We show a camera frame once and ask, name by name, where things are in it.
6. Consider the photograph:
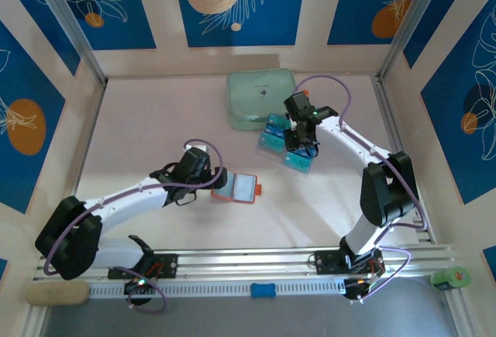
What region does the group of blue wipe packets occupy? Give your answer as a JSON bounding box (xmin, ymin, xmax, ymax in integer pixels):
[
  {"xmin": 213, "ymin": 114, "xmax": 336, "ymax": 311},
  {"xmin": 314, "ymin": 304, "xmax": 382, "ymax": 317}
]
[{"xmin": 257, "ymin": 112, "xmax": 315, "ymax": 178}]

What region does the orange card holder wallet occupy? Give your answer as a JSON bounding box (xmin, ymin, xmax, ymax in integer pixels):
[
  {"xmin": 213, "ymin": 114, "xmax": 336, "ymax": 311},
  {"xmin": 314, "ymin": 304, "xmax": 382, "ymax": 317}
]
[{"xmin": 210, "ymin": 171, "xmax": 264, "ymax": 204}]

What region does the mint green zip pouch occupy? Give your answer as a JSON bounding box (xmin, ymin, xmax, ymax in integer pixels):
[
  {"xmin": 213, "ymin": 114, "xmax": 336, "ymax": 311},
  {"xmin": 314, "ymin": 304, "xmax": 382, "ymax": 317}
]
[{"xmin": 226, "ymin": 68, "xmax": 296, "ymax": 132}]

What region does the blue bone-shaped block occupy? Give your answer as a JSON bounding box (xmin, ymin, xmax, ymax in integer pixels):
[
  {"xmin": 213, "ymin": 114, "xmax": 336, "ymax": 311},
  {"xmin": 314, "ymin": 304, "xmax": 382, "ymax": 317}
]
[{"xmin": 250, "ymin": 282, "xmax": 277, "ymax": 299}]

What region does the black electronics box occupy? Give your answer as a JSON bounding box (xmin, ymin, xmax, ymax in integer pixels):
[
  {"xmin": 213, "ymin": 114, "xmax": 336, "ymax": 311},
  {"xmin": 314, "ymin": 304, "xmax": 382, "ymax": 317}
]
[
  {"xmin": 123, "ymin": 277, "xmax": 158, "ymax": 300},
  {"xmin": 343, "ymin": 277, "xmax": 379, "ymax": 302}
]

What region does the beige oblong sponge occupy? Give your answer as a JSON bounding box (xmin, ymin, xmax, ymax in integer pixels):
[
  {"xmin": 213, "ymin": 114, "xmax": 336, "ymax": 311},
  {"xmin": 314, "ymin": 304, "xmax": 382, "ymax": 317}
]
[{"xmin": 26, "ymin": 280, "xmax": 91, "ymax": 307}]

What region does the green tape roll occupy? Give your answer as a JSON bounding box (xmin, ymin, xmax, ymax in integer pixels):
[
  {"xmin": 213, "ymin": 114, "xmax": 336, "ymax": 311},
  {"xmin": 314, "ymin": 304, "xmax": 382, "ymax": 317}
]
[{"xmin": 429, "ymin": 266, "xmax": 472, "ymax": 291}]

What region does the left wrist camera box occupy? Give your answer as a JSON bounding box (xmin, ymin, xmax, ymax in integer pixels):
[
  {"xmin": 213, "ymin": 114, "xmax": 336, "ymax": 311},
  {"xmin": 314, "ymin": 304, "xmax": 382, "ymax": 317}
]
[{"xmin": 175, "ymin": 143, "xmax": 213, "ymax": 182}]

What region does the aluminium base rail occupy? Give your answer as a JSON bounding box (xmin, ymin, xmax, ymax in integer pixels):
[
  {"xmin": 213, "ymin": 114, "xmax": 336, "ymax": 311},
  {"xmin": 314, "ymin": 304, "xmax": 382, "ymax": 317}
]
[{"xmin": 33, "ymin": 243, "xmax": 456, "ymax": 282}]

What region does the aluminium side rail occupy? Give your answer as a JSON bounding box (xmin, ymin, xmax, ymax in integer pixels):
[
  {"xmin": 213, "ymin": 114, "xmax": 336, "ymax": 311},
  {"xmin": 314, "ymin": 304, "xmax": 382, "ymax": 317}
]
[{"xmin": 372, "ymin": 76, "xmax": 438, "ymax": 246}]

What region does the slotted grey cable duct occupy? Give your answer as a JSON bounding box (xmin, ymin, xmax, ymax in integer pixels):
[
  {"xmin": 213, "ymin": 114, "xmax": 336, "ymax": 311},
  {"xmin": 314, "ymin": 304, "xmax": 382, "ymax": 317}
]
[{"xmin": 88, "ymin": 277, "xmax": 350, "ymax": 299}]

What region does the aluminium frame post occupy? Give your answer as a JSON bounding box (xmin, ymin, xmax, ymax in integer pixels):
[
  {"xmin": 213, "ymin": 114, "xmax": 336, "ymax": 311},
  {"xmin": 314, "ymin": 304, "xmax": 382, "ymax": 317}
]
[
  {"xmin": 376, "ymin": 0, "xmax": 453, "ymax": 82},
  {"xmin": 27, "ymin": 0, "xmax": 109, "ymax": 87}
]

